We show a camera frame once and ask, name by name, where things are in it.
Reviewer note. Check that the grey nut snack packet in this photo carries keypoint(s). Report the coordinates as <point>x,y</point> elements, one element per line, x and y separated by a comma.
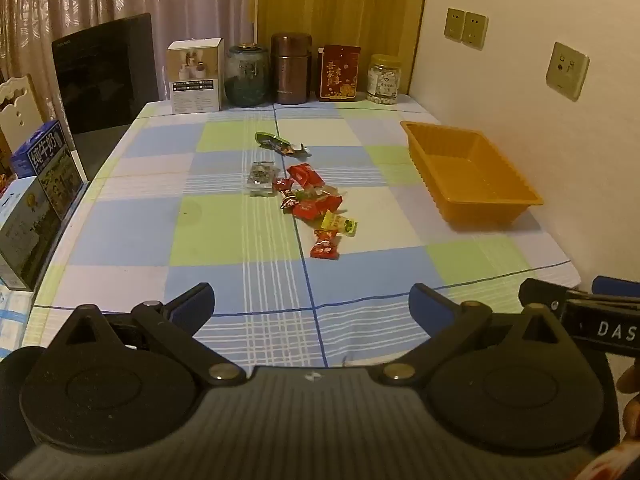
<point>261,179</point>

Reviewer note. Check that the green glass jar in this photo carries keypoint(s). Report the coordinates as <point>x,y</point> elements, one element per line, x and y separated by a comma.
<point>247,77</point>

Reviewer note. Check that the checked tablecloth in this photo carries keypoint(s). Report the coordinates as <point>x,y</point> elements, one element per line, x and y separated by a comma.
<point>125,240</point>

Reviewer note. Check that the green clear candy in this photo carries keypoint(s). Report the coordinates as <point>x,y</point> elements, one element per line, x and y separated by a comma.
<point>317,192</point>

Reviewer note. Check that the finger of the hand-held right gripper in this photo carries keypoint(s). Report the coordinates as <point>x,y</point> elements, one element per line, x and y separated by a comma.
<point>540,292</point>
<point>615,285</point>

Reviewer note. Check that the red gold box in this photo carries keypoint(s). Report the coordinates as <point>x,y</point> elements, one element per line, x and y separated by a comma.
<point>340,74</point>

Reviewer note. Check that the red white patterned cloth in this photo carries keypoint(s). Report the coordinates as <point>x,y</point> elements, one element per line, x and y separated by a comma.
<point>610,462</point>

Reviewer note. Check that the large red snack packet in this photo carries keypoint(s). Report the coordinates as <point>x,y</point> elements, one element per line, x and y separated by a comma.
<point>305,175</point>

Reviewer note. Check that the yellow candy packet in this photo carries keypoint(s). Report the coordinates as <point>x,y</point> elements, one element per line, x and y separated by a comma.
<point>340,223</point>

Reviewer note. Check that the orange plastic tray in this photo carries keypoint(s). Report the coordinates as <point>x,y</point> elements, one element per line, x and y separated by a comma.
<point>470,175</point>

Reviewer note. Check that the blue milk carton box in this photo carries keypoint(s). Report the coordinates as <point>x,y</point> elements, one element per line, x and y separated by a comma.
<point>45,160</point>

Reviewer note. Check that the plastic jar yellow lid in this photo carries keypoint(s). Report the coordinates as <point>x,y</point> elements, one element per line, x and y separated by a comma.
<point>384,80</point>

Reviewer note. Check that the wall socket plate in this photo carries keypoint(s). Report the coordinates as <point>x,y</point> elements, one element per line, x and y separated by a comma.
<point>567,70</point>

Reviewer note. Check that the yellow curtain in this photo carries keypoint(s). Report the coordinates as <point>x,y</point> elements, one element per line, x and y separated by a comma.
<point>340,0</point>

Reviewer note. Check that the brown metal canister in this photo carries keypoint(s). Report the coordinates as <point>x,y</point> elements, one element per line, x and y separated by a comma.
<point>291,70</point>

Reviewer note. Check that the white product box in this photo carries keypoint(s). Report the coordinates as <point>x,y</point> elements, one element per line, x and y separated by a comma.
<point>195,77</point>

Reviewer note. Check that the white chair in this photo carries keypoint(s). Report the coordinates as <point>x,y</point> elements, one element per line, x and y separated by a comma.
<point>20,105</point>

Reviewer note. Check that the person's right hand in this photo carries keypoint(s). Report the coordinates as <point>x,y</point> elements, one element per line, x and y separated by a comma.
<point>631,390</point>

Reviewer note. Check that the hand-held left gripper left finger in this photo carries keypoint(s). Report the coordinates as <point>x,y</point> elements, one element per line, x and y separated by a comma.
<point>192,306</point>

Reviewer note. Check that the white blue carton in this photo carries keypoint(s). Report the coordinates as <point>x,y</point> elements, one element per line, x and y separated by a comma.
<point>15,320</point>

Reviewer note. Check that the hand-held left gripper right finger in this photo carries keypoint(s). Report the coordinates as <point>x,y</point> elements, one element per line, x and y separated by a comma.
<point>429,306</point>

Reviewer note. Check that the green white snack packet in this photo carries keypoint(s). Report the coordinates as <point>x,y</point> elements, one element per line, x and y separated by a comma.
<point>277,142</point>

